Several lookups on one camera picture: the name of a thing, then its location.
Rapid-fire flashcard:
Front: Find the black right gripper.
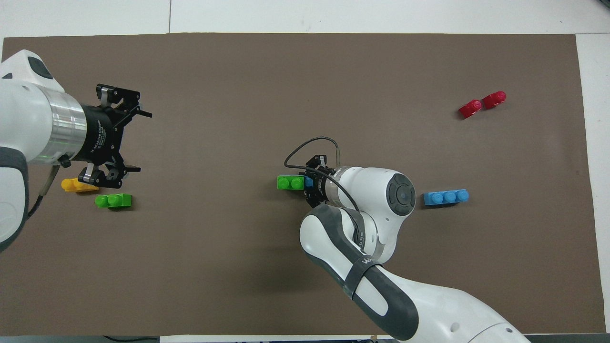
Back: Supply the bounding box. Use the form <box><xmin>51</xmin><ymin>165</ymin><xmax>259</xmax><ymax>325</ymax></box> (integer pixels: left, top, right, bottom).
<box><xmin>305</xmin><ymin>155</ymin><xmax>334</xmax><ymax>208</ymax></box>

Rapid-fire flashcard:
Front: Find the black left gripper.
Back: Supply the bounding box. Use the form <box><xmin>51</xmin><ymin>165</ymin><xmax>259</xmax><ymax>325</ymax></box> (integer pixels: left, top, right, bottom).
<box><xmin>74</xmin><ymin>84</ymin><xmax>153</xmax><ymax>188</ymax></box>

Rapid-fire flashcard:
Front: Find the green two-stud block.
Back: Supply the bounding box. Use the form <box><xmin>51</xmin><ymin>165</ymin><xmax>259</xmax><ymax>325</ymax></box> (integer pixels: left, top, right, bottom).
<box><xmin>95</xmin><ymin>193</ymin><xmax>132</xmax><ymax>209</ymax></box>
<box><xmin>277</xmin><ymin>175</ymin><xmax>305</xmax><ymax>191</ymax></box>

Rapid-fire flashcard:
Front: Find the yellow two-stud block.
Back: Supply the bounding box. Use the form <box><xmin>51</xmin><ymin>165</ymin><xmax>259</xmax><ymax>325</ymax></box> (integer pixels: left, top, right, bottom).
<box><xmin>61</xmin><ymin>178</ymin><xmax>99</xmax><ymax>193</ymax></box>

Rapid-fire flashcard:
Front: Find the red one-stud block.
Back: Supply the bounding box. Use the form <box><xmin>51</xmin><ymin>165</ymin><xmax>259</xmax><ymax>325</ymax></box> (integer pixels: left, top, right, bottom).
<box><xmin>458</xmin><ymin>100</ymin><xmax>482</xmax><ymax>120</ymax></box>
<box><xmin>482</xmin><ymin>91</ymin><xmax>507</xmax><ymax>110</ymax></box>

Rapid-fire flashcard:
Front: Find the brown table mat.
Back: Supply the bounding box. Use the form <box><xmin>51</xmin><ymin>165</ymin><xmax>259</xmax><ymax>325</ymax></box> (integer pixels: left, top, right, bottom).
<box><xmin>0</xmin><ymin>32</ymin><xmax>607</xmax><ymax>336</ymax></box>

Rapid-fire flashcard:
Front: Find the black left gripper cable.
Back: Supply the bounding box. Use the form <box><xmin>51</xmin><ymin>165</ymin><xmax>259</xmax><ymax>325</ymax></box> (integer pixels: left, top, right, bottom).
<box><xmin>28</xmin><ymin>163</ymin><xmax>61</xmax><ymax>221</ymax></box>

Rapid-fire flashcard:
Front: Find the black floor cable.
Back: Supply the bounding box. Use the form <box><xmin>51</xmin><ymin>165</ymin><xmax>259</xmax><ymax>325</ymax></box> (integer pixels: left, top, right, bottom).
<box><xmin>102</xmin><ymin>335</ymin><xmax>160</xmax><ymax>343</ymax></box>

